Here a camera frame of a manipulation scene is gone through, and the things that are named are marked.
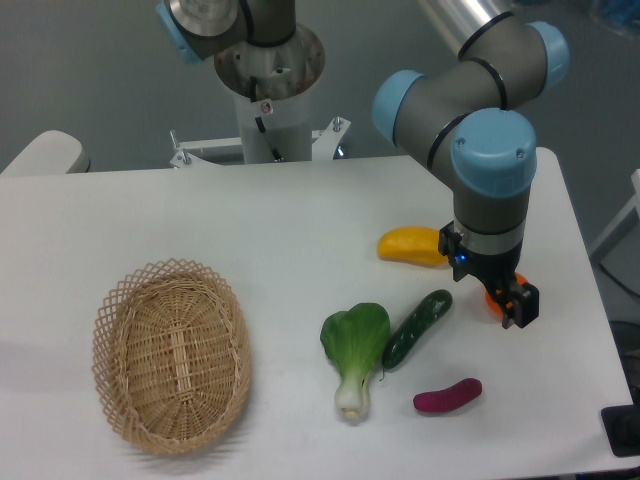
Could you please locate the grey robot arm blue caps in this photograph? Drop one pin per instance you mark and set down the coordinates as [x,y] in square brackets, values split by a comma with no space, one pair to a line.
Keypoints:
[462,126]

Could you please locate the woven wicker basket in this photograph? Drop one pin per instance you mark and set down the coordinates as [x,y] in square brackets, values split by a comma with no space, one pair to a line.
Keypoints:
[171,357]

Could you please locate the black device at table edge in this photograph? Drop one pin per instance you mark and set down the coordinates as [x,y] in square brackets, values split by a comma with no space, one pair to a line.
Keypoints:
[621,424]

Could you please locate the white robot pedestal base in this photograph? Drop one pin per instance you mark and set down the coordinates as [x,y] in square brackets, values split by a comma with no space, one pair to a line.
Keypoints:
[271,88]

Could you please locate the white furniture frame right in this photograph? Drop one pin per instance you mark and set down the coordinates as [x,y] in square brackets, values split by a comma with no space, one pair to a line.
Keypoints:
[618,227]

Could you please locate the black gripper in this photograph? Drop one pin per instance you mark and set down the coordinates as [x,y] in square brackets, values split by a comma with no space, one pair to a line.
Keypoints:
[491,259]

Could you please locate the yellow mango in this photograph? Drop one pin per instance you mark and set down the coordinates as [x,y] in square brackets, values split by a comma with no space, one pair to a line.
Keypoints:
[416,245]

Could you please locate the orange fruit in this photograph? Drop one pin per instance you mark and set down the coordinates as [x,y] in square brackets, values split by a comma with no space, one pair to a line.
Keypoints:
[492,305]

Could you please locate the purple sweet potato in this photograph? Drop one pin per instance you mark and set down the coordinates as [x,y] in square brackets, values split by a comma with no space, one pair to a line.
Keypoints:
[450,398]

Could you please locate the dark green cucumber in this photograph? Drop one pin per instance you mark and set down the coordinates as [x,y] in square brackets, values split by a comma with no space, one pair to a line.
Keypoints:
[426,314]

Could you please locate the green bok choy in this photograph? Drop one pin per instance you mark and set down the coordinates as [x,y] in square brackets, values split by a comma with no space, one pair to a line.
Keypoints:
[354,341]

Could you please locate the white chair armrest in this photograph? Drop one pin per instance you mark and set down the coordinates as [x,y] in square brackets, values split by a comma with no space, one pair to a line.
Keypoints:
[51,153]

